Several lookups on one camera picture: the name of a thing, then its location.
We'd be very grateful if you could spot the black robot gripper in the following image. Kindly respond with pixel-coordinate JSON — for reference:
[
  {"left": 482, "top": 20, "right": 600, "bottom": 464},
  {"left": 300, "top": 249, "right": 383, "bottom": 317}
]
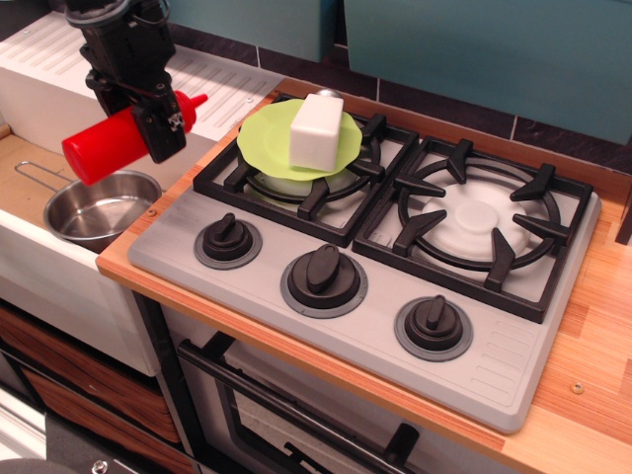
[{"left": 65, "top": 0, "right": 186, "bottom": 163}]

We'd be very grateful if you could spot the red ketchup bottle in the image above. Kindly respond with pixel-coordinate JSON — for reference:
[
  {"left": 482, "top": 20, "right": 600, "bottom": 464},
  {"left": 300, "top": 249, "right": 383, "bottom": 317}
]
[{"left": 62, "top": 91, "right": 207, "bottom": 186}]

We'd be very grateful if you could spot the white salt container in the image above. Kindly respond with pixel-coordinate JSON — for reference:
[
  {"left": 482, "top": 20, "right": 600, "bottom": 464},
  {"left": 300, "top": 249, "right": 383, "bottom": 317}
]
[{"left": 288, "top": 89, "right": 344, "bottom": 172}]

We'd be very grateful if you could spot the lime green plate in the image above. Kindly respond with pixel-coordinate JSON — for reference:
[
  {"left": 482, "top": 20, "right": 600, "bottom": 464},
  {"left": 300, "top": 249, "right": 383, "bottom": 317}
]
[{"left": 237, "top": 98, "right": 362, "bottom": 173}]

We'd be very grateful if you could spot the stainless steel pot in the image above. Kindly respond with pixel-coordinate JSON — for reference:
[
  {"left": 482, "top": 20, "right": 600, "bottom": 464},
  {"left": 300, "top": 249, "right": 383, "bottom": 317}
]
[{"left": 15, "top": 161, "right": 162, "bottom": 254}]

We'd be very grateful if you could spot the black left stove knob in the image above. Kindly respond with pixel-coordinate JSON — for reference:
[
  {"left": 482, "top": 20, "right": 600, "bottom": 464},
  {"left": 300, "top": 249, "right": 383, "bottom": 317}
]
[{"left": 194, "top": 212, "right": 263, "bottom": 271}]

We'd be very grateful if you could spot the black stove knob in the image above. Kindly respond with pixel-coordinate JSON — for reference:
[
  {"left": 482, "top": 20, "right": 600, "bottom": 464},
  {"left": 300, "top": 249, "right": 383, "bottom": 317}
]
[
  {"left": 194, "top": 212, "right": 263, "bottom": 271},
  {"left": 394, "top": 295, "right": 474, "bottom": 362},
  {"left": 280, "top": 244, "right": 368, "bottom": 319}
]

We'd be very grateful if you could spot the black left burner grate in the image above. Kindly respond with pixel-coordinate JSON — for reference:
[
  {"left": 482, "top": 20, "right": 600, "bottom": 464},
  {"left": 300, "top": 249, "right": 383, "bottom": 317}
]
[{"left": 194, "top": 114, "right": 420, "bottom": 247}]

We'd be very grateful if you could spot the black burner grate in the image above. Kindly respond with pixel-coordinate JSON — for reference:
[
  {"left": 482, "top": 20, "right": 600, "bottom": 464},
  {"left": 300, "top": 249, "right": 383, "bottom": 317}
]
[
  {"left": 354, "top": 137, "right": 600, "bottom": 323},
  {"left": 194, "top": 114, "right": 420, "bottom": 247}
]

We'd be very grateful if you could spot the black middle stove knob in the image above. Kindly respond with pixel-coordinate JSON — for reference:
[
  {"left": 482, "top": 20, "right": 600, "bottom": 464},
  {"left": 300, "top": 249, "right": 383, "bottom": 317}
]
[{"left": 280, "top": 244, "right": 368, "bottom": 319}]

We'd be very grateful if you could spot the grey toy stove top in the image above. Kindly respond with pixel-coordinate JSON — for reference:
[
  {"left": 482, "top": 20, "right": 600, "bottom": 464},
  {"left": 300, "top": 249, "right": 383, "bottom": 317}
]
[{"left": 126, "top": 91, "right": 603, "bottom": 435}]

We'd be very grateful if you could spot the wooden drawer front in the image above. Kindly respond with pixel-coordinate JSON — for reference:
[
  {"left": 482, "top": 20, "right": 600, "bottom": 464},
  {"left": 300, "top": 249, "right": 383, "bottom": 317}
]
[{"left": 1, "top": 301, "right": 195, "bottom": 473}]

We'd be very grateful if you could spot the white oven door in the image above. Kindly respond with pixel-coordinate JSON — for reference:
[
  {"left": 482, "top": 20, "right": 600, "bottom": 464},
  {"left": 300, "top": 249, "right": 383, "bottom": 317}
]
[{"left": 163, "top": 308, "right": 511, "bottom": 473}]

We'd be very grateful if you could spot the white right burner cap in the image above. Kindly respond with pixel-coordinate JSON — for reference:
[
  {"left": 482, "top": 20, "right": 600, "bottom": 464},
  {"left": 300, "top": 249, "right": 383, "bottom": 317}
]
[{"left": 408, "top": 168, "right": 548, "bottom": 262}]

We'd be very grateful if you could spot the black right stove knob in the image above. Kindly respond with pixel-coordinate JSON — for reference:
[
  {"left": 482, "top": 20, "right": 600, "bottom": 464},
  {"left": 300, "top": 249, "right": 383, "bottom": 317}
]
[{"left": 394, "top": 295, "right": 474, "bottom": 362}]

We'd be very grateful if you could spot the black right burner grate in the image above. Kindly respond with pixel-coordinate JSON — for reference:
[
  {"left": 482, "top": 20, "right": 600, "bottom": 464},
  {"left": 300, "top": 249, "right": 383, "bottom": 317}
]
[{"left": 354, "top": 137, "right": 600, "bottom": 323}]

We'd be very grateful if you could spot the black oven door handle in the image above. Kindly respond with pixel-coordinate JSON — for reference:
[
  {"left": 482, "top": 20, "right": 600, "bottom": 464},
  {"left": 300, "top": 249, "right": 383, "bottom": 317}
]
[{"left": 177, "top": 335, "right": 419, "bottom": 474}]

